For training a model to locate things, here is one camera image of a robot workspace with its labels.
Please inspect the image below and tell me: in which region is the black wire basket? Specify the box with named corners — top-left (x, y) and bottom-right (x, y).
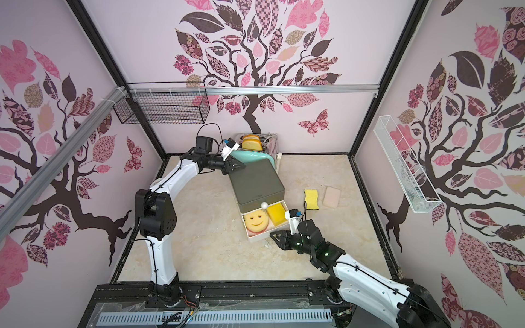
top-left (113, 82), bottom-right (211, 124)

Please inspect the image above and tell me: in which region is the aluminium rail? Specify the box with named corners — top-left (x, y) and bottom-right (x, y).
top-left (1, 86), bottom-right (124, 239)
top-left (131, 84), bottom-right (380, 96)

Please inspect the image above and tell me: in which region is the mint green toaster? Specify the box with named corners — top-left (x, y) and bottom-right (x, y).
top-left (232, 133), bottom-right (282, 172)

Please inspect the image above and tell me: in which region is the toast slice back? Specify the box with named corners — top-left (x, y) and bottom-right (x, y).
top-left (241, 135), bottom-right (261, 141)

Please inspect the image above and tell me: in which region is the aluminium rail back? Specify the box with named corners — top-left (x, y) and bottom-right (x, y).
top-left (131, 84), bottom-right (380, 96)

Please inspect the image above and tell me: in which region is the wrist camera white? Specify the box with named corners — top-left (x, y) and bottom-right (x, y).
top-left (285, 209), bottom-right (302, 235)
top-left (221, 138), bottom-right (239, 161)

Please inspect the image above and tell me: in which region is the white cable duct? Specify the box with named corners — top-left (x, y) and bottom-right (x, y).
top-left (90, 309), bottom-right (334, 327)

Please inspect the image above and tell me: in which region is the white wire shelf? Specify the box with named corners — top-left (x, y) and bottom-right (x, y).
top-left (373, 116), bottom-right (442, 214)

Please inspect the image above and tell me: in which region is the smiley face sponge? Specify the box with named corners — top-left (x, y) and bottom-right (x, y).
top-left (243, 210), bottom-right (269, 234)

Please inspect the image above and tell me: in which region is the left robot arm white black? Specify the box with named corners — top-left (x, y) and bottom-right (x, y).
top-left (135, 136), bottom-right (245, 303)

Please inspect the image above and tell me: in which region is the yellow square sponge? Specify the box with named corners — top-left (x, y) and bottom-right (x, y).
top-left (267, 202), bottom-right (287, 227)

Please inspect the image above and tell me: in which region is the aluminium rail left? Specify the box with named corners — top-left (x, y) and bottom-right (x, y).
top-left (1, 86), bottom-right (124, 239)

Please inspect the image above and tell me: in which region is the yellow green sponge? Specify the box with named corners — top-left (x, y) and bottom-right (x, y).
top-left (304, 189), bottom-right (319, 210)

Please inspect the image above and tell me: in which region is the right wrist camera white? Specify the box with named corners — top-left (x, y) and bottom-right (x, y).
top-left (285, 209), bottom-right (302, 235)

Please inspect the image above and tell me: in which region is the three-drawer storage cabinet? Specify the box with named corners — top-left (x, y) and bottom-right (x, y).
top-left (228, 159), bottom-right (285, 227)

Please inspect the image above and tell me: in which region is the yellow toast slice front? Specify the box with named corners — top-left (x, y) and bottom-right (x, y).
top-left (241, 139), bottom-right (263, 151)

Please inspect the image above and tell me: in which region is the white drawer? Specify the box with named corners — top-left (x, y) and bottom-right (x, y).
top-left (241, 201), bottom-right (289, 243)

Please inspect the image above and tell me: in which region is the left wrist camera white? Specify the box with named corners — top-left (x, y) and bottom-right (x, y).
top-left (221, 138), bottom-right (239, 161)

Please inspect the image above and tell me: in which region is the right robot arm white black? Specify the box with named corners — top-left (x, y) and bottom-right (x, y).
top-left (270, 219), bottom-right (451, 327)

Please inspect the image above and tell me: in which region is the pink sponge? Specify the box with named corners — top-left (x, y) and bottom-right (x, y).
top-left (323, 187), bottom-right (341, 209)

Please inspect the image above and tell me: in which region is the black base frame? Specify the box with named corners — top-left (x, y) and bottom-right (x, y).
top-left (79, 280), bottom-right (363, 327)

